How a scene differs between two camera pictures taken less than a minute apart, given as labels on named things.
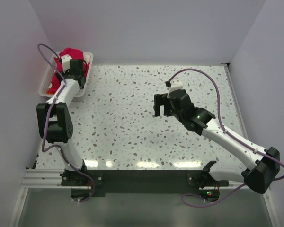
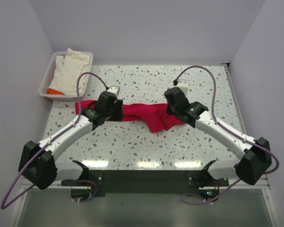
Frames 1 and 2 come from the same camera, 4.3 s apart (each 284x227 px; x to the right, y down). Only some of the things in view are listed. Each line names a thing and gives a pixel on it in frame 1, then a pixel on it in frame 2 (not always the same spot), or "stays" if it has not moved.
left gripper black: x=67 y=72 to x=119 y=115
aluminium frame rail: x=36 y=178 stays
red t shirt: x=75 y=54 to x=155 y=116
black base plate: x=142 y=181 stays
